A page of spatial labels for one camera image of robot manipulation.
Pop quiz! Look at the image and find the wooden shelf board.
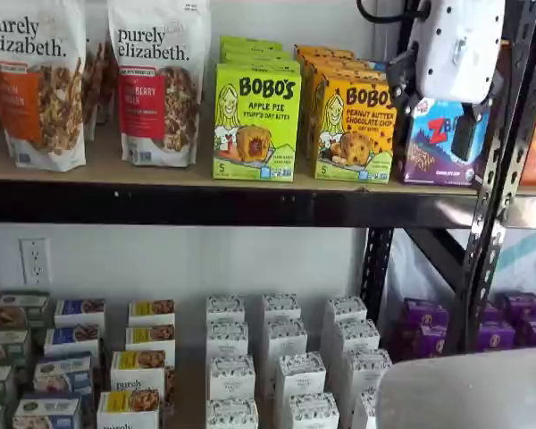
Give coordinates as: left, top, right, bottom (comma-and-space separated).
0, 114, 487, 194

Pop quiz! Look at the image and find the perforated metal shelf upright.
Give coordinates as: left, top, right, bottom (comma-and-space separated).
451, 0, 536, 359
364, 226, 395, 324
495, 0, 536, 236

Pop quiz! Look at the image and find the green Bobo's apple pie box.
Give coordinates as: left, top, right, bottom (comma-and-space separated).
217, 55, 301, 68
219, 35, 284, 52
212, 62, 303, 182
218, 47, 294, 60

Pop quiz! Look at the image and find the orange Bobo's oat bites box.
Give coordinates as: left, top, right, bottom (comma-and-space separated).
293, 43, 356, 113
297, 54, 377, 135
313, 73, 398, 184
302, 63, 389, 156

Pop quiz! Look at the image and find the purple blue Zbar box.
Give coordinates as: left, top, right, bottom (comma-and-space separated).
400, 96, 491, 189

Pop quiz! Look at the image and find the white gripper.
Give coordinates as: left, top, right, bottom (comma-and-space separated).
386, 0, 506, 162

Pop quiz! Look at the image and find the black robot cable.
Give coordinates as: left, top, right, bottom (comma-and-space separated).
356, 0, 431, 24

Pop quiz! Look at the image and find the grey metal shelf beam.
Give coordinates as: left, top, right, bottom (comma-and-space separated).
499, 195, 536, 230

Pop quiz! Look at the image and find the black metal shelf beam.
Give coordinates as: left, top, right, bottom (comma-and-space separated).
0, 180, 480, 228

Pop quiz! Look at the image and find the yellow label granola box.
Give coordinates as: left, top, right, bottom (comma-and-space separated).
96, 389, 161, 429
110, 349, 167, 395
127, 298, 177, 330
124, 324, 177, 357

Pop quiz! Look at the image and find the granola bag with orange label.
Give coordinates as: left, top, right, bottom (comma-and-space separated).
0, 0, 88, 173

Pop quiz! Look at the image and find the translucent plastic sheet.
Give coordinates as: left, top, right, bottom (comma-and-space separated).
386, 227, 536, 314

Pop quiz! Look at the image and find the white patterned box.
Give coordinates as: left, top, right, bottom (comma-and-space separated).
206, 355, 256, 401
345, 348, 392, 391
205, 320, 250, 358
273, 351, 327, 399
334, 318, 381, 354
205, 397, 259, 429
351, 387, 380, 429
205, 294, 247, 324
264, 317, 308, 358
262, 292, 302, 322
324, 296, 369, 325
287, 392, 340, 429

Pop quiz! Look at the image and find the black diagonal shelf brace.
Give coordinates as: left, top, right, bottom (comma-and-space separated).
390, 226, 471, 294

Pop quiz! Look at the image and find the white wall outlet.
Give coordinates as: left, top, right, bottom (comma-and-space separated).
19, 237, 51, 287

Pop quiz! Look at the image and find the blue label granola box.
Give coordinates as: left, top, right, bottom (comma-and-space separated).
43, 324, 101, 358
53, 298, 106, 332
32, 351, 94, 396
12, 391, 83, 429

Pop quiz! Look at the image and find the granola bag with red label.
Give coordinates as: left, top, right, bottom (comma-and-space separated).
106, 0, 213, 169

